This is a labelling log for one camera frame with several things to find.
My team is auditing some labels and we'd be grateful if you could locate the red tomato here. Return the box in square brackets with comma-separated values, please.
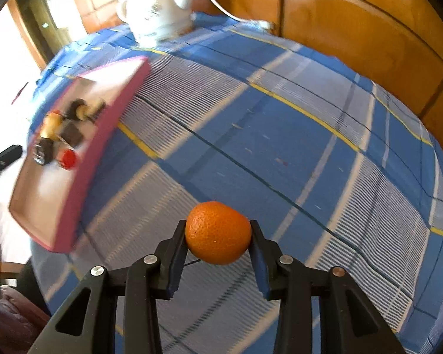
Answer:
[57, 148, 79, 171]

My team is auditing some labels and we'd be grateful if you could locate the dark brown mangosteen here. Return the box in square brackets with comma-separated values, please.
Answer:
[66, 99, 87, 120]

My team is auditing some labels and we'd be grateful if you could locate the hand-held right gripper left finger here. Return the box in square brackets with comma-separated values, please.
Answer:
[27, 219, 188, 354]

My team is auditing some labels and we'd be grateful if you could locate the white floral electric kettle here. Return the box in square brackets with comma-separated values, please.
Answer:
[116, 0, 197, 48]

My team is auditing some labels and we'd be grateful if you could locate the wooden chair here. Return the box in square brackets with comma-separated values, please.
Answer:
[0, 260, 28, 286]

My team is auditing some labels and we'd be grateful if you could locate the wooden wardrobe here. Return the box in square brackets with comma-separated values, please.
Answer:
[63, 0, 443, 148]

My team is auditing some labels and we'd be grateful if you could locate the pink-edged white cardboard box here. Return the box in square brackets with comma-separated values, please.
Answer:
[8, 56, 152, 254]

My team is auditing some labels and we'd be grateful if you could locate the dark red cloth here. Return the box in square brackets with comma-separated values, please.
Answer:
[0, 284, 52, 354]

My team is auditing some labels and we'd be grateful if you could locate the short sugarcane cylinder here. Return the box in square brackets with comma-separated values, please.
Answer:
[89, 98, 107, 117]

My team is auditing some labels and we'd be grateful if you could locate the blue plaid tablecloth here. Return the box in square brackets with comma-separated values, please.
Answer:
[26, 11, 443, 354]

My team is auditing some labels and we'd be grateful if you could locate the large orange with stem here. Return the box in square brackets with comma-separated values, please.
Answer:
[185, 201, 252, 265]

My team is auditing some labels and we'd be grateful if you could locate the yellow fruit wedge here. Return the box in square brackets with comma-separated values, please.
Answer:
[40, 122, 60, 141]

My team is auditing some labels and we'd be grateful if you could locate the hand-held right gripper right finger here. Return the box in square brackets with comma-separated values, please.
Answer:
[249, 219, 407, 354]

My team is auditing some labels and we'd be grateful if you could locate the dark purple sugarcane piece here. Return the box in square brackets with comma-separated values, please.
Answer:
[61, 122, 85, 147]
[32, 138, 56, 166]

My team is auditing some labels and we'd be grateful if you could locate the wooden glass door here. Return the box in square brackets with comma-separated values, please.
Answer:
[7, 0, 85, 71]

